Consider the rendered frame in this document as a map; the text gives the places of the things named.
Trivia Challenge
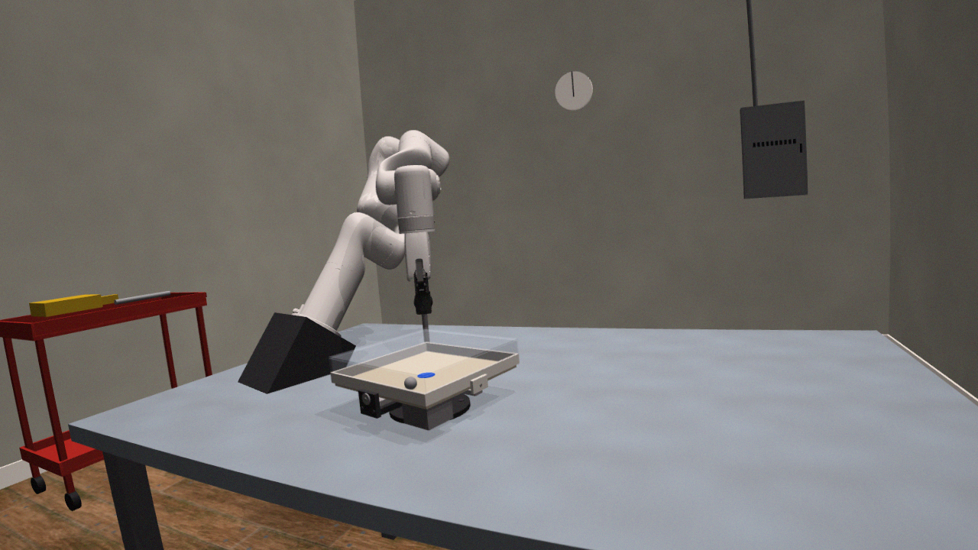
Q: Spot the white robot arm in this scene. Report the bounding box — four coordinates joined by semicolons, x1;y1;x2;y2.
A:
292;131;449;337

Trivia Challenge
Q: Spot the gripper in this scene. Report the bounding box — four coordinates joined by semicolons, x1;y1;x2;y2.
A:
399;229;435;315

